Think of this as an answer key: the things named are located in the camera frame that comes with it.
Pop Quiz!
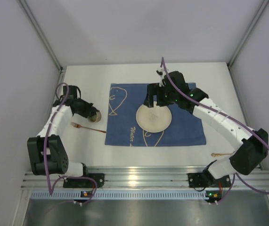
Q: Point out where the copper fork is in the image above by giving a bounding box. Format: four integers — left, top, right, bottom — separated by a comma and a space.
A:
70, 122, 106, 133

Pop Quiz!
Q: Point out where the small glass cup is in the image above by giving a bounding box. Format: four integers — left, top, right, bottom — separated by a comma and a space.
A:
87, 111, 102, 123

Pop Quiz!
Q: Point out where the cream ceramic plate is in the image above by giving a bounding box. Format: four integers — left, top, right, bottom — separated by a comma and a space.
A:
136, 105, 172, 133

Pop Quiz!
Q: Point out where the blue cloth placemat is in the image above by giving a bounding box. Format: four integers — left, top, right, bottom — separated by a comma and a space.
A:
105, 83, 206, 147

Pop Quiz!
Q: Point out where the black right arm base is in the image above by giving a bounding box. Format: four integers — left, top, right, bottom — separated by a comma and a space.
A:
187, 172, 231, 188

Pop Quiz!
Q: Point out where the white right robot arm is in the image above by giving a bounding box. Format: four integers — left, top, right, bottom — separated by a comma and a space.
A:
144, 69, 268, 185

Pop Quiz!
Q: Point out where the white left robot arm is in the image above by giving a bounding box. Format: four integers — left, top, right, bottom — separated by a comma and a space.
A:
27, 82, 101, 177

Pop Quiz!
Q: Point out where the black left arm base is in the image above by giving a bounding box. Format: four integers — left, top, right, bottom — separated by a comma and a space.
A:
63, 173, 105, 188

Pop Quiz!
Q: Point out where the gold spoon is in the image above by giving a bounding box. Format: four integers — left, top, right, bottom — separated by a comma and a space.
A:
211, 153, 231, 157

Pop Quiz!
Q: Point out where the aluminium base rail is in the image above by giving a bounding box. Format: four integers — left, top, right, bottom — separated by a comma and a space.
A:
21, 166, 269, 189

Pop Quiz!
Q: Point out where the slotted cable duct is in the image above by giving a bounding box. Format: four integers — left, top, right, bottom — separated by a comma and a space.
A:
30, 190, 269, 201

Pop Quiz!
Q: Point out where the left corner frame post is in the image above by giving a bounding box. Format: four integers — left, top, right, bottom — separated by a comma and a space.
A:
17, 0, 63, 72

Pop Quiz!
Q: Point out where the corner frame post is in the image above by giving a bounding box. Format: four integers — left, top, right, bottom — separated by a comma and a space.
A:
227, 0, 269, 70
17, 0, 63, 72

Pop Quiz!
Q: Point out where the right corner frame post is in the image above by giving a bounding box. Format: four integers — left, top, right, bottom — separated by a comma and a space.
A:
227, 0, 269, 70

